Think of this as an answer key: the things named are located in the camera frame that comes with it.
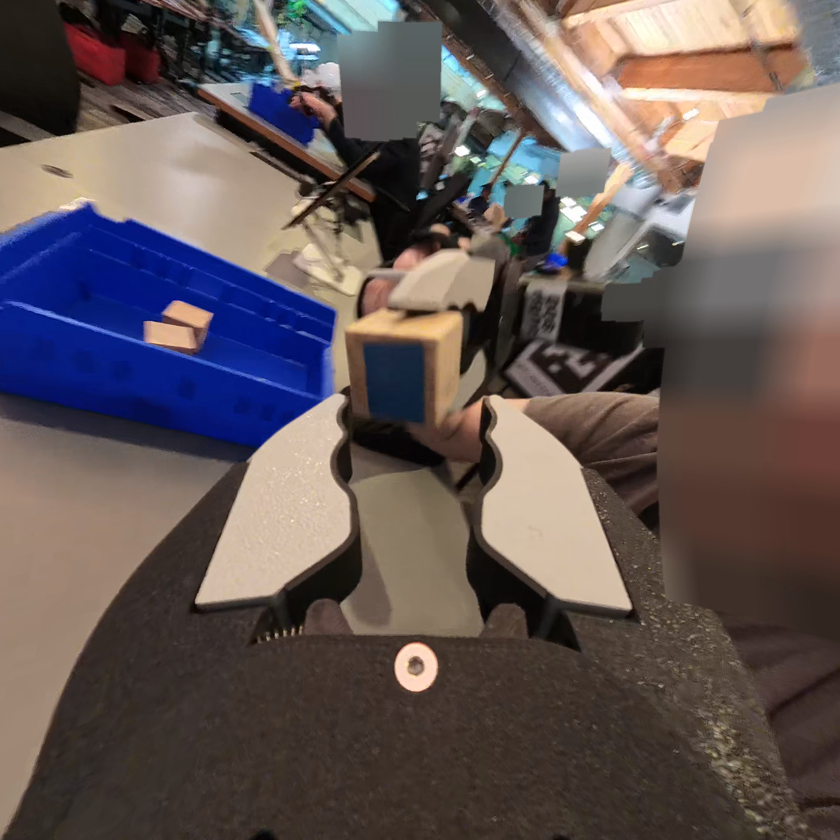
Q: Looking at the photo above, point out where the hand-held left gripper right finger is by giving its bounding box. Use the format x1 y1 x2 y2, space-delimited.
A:
466 394 635 637

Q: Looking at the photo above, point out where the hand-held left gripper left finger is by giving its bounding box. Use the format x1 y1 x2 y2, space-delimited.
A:
194 392 363 636

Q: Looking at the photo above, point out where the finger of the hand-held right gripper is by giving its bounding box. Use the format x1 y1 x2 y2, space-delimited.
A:
454 357 490 413
387 249 496 312

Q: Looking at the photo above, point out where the blue striped wooden cube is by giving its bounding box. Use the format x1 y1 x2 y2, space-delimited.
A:
161 301 214 332
344 310 466 429
143 320 204 357

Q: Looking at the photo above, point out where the blue plastic bin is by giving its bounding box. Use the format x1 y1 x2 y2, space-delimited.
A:
249 82 316 142
0 200 337 450

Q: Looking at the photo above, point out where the person's right hand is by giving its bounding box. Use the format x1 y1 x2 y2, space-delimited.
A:
360 226 490 463

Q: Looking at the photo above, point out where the background display stand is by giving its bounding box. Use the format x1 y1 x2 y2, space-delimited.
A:
266 147 385 290

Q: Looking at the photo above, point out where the wooden background desk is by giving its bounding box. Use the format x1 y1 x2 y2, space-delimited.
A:
197 82 378 201

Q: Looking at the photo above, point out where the red storage bin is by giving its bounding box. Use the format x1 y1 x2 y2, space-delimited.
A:
62 23 127 86
121 33 161 83

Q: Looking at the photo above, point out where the black chair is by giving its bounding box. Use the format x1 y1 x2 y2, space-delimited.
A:
0 0 80 135

